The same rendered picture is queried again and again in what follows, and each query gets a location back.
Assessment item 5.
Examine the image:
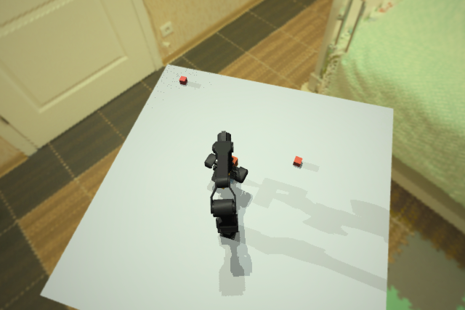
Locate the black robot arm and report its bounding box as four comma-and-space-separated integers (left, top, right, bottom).
210, 131, 238, 240

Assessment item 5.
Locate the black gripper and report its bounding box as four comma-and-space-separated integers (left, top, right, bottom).
204, 153, 248, 183

